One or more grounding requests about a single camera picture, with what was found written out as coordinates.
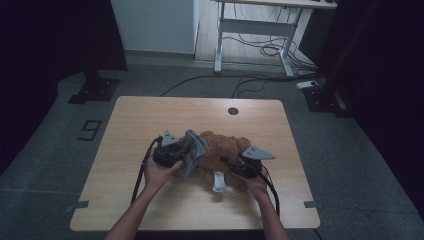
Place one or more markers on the grey tape piece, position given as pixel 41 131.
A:
pixel 80 205
pixel 311 204

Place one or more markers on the person's left hand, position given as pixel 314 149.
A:
pixel 158 175

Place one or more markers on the white desk frame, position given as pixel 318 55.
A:
pixel 253 27

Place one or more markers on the person's right hand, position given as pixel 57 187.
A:
pixel 256 187

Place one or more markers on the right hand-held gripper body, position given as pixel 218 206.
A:
pixel 250 165

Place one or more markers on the dark curtain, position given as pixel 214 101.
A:
pixel 383 66
pixel 50 50

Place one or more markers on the brown teddy bear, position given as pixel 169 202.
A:
pixel 223 150

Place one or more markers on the white power strip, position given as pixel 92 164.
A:
pixel 306 84

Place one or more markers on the grey cloth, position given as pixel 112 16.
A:
pixel 191 153

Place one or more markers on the black stand base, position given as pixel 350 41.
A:
pixel 320 100
pixel 96 90

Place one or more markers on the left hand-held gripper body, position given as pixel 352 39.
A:
pixel 166 155

